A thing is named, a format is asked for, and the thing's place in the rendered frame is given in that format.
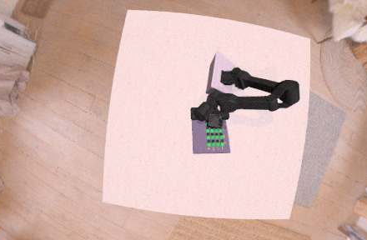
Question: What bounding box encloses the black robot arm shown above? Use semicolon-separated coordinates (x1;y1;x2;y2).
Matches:
194;67;300;128

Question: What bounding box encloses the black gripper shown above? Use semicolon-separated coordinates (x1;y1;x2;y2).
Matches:
190;107;229;120

